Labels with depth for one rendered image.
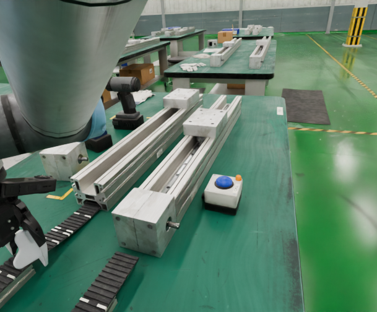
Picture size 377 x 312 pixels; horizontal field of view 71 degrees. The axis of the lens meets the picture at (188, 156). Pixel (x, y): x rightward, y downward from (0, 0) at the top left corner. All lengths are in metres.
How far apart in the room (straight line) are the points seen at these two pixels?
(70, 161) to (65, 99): 0.66
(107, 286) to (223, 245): 0.24
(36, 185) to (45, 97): 0.37
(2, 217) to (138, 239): 0.24
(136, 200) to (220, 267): 0.22
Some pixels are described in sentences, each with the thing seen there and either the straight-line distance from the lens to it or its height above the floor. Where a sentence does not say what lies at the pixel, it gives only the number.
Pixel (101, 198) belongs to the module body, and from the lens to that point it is 0.70.
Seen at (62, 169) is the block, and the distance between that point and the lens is 0.88.
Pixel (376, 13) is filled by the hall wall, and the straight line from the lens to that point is 16.04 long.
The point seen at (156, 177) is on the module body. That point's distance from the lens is 0.65.
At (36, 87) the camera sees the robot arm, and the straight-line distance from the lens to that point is 0.19.
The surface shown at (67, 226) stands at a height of 0.79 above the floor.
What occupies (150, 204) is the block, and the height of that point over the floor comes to 0.87.
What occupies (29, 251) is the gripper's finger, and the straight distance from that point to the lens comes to 0.58.
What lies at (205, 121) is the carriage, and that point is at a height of 0.90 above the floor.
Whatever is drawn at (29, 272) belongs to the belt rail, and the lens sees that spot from 0.64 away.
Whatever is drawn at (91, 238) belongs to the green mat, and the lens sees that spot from 0.66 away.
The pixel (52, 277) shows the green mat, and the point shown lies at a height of 0.78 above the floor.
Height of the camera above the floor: 1.22
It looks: 29 degrees down
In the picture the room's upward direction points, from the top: 3 degrees counter-clockwise
